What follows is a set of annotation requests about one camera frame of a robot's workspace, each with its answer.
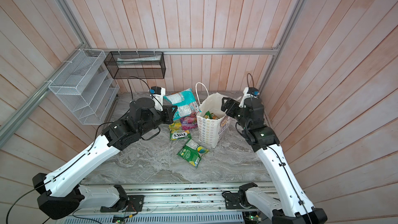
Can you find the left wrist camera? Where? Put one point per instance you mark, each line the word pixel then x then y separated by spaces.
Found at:
pixel 157 94

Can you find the white wire mesh shelf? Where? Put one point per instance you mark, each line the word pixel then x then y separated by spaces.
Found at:
pixel 84 89

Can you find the teal snack bag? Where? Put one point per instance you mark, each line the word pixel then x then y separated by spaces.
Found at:
pixel 185 102

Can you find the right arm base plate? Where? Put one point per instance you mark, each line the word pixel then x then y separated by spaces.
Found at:
pixel 233 201

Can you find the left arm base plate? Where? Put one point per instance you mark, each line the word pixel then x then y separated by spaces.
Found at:
pixel 133 203

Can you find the orange white snack bag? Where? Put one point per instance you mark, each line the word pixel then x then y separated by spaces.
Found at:
pixel 209 115

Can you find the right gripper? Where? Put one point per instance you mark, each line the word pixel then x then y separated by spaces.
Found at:
pixel 232 103

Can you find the aluminium mounting rail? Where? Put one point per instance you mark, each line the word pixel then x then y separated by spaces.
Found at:
pixel 176 198

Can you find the green spring tea candy bag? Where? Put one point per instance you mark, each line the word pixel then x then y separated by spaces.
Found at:
pixel 192 152

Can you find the purple Fox's candy bag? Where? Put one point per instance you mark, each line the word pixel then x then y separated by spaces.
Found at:
pixel 189 122

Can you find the aluminium frame crossbar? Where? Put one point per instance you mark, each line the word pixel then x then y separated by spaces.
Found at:
pixel 197 51

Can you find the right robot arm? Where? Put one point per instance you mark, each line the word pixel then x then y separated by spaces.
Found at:
pixel 293 205

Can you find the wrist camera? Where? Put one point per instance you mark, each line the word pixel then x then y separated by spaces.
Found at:
pixel 157 94
pixel 249 92

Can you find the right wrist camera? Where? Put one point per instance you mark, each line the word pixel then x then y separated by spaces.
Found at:
pixel 249 92

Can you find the white printed paper bag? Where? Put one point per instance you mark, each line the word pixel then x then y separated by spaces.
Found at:
pixel 211 131

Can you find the black mesh basket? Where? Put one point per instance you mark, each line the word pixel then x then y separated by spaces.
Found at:
pixel 136 64

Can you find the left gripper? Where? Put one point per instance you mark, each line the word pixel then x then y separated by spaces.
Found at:
pixel 169 113

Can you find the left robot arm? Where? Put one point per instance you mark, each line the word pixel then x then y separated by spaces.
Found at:
pixel 61 193

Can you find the green yellow Fox's candy bag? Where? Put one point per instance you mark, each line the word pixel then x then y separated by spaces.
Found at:
pixel 177 132

